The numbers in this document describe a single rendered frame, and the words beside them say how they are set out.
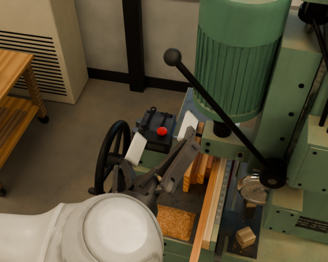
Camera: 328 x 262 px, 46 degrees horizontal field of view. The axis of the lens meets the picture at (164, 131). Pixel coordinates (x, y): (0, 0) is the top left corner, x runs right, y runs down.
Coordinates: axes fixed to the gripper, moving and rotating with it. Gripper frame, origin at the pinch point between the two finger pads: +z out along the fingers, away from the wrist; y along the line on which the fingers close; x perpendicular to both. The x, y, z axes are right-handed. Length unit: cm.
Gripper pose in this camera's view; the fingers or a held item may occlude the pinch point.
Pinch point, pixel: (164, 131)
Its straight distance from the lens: 74.5
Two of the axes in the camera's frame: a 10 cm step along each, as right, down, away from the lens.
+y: 7.2, -2.9, -6.3
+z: 2.7, -7.2, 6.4
